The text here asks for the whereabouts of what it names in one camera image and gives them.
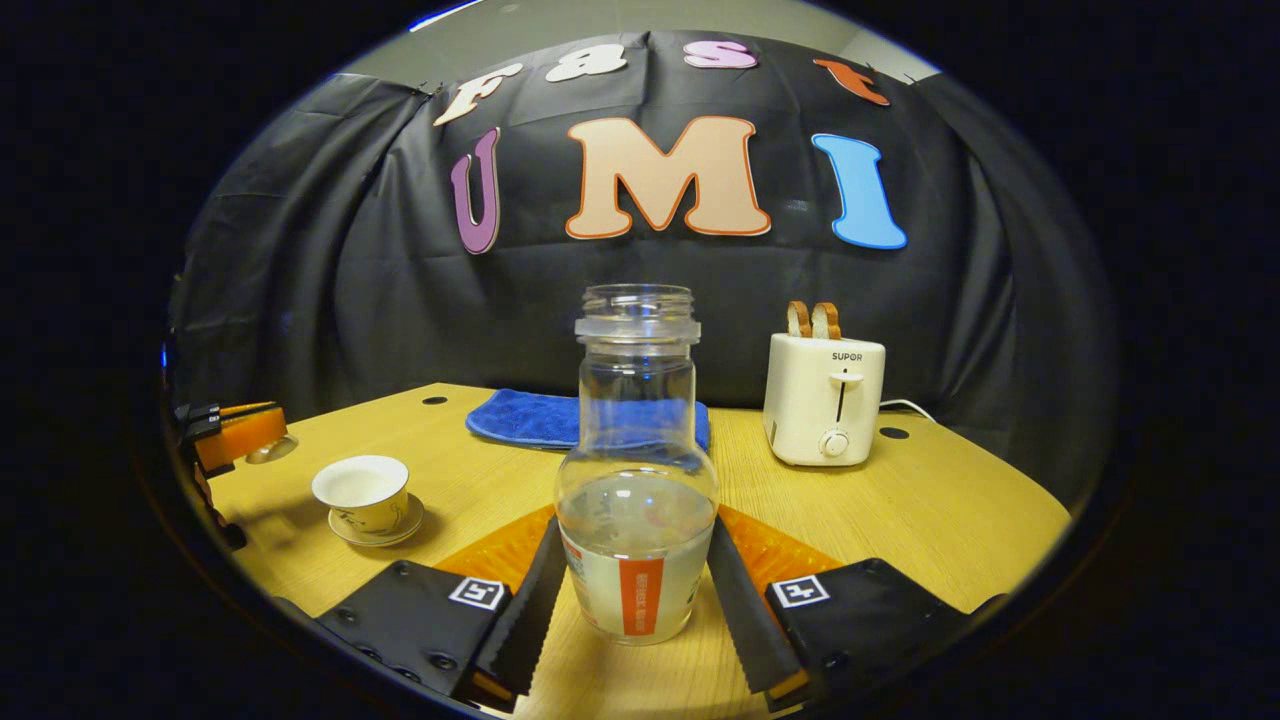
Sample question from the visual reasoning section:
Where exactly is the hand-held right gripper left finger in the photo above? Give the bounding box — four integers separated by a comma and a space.
313, 505, 569, 714

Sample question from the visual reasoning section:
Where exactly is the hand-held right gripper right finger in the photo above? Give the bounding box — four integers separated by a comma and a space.
706, 504, 1011, 714

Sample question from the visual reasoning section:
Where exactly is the cream ceramic teacup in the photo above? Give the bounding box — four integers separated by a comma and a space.
311, 454, 412, 535

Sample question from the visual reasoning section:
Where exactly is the clear glass water bottle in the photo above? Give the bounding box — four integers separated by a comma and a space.
554, 283, 721, 647

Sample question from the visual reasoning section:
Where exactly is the cream ceramic saucer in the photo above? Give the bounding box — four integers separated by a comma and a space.
327, 492, 426, 549

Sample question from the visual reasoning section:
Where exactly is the blue towel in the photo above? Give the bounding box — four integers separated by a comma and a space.
464, 387, 712, 454

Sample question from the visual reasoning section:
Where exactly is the black backdrop cloth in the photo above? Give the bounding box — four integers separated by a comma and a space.
163, 30, 1118, 513

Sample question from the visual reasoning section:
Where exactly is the white toaster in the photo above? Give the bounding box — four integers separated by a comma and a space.
762, 332, 888, 468

